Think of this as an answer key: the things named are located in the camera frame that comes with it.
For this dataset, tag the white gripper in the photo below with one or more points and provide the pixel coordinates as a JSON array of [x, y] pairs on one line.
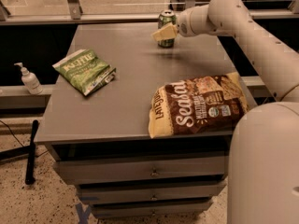
[[186, 24]]

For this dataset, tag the green soda can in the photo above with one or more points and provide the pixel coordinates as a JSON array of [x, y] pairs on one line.
[[165, 17]]

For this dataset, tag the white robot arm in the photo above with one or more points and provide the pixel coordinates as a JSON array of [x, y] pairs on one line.
[[263, 169]]

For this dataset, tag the brown Late July chip bag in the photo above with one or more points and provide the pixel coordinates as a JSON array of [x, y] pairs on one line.
[[197, 105]]

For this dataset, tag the green Kettle chip bag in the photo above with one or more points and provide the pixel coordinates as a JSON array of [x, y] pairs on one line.
[[85, 71]]

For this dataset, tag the top cabinet drawer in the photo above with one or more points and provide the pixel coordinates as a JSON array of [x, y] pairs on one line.
[[100, 171]]

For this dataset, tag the cabinet drawer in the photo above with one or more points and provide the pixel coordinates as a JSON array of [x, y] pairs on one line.
[[150, 208], [100, 171], [151, 193]]

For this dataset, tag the white pump bottle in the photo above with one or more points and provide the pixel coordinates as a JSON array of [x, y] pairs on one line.
[[30, 80]]

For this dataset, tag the middle cabinet drawer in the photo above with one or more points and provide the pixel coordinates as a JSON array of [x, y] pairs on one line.
[[151, 193]]

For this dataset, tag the bottom cabinet drawer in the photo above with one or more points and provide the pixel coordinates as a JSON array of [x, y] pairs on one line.
[[150, 208]]

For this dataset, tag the black stand leg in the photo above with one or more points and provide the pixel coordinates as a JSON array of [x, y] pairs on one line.
[[30, 151]]

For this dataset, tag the metal window rail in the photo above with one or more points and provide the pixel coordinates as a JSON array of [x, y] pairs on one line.
[[95, 11]]

